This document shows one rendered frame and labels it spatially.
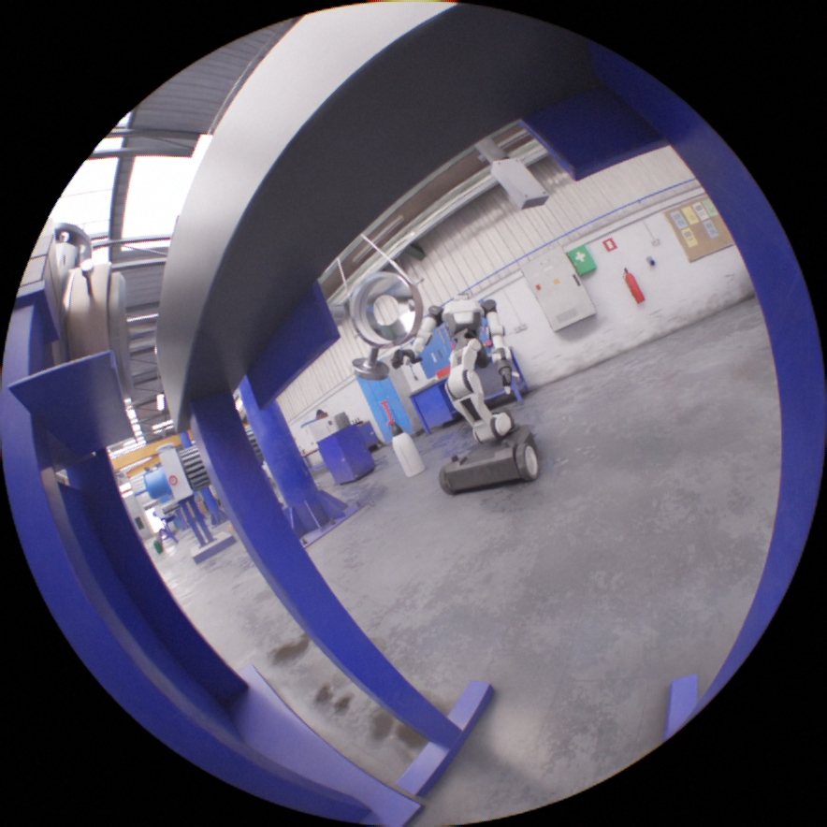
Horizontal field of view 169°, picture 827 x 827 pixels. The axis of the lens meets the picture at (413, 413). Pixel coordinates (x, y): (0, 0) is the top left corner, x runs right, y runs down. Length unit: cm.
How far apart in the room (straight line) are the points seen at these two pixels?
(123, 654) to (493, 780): 58
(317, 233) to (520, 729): 74
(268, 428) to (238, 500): 212
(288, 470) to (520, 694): 216
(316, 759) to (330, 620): 55
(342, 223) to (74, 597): 40
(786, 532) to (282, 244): 27
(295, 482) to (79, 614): 217
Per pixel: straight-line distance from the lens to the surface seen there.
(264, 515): 30
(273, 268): 17
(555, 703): 68
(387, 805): 70
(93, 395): 39
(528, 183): 65
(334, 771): 79
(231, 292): 17
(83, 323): 66
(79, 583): 37
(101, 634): 38
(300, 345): 21
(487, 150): 72
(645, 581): 83
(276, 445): 238
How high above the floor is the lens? 63
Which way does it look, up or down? 2 degrees down
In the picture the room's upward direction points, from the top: 25 degrees counter-clockwise
